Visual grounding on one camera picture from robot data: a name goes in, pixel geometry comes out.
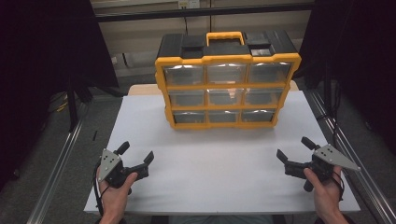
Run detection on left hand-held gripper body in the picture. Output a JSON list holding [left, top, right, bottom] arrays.
[[97, 148, 133, 189]]

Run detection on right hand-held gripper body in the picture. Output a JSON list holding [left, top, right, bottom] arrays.
[[303, 143, 362, 193]]

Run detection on person's left hand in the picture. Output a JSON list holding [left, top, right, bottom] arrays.
[[96, 167, 139, 220]]

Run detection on person's right hand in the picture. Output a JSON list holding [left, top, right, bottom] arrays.
[[303, 165, 345, 220]]

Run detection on black metal stand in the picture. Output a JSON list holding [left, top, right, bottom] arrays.
[[65, 73, 94, 133]]

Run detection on black curtain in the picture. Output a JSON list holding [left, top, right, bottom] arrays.
[[293, 0, 396, 157], [0, 0, 120, 192]]

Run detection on yellow black drawer organizer cabinet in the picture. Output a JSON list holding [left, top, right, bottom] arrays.
[[154, 30, 303, 131]]

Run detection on black horizontal bar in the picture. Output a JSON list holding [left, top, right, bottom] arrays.
[[93, 2, 315, 23]]

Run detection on aluminium floor rail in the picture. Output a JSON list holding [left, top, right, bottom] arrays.
[[306, 88, 396, 224], [26, 119, 84, 224]]

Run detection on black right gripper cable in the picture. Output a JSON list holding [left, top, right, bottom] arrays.
[[332, 171, 346, 202]]

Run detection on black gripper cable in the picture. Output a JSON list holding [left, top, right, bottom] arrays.
[[332, 171, 346, 202], [92, 160, 110, 217]]

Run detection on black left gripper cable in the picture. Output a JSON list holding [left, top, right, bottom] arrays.
[[92, 160, 110, 217]]

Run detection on yellow floor cable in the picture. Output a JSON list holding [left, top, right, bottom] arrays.
[[55, 92, 69, 114]]

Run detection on black hanging cable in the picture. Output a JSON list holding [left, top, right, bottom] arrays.
[[182, 7, 191, 35]]

